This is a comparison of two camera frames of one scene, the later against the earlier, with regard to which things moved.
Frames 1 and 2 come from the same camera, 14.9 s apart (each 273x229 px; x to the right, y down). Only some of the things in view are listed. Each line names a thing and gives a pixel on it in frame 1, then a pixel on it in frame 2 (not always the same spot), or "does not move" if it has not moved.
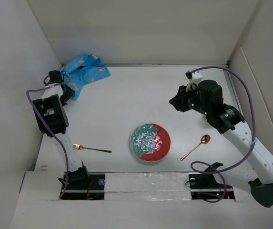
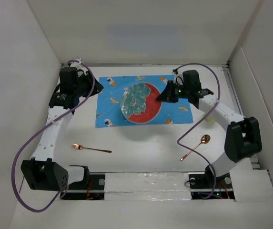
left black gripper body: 67,94 to 95,91
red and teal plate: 150,142 to 138,103
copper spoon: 204,139 does not move
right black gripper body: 187,100 to 175,91
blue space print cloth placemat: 82,69 to 109,113
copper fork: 80,147 does not move
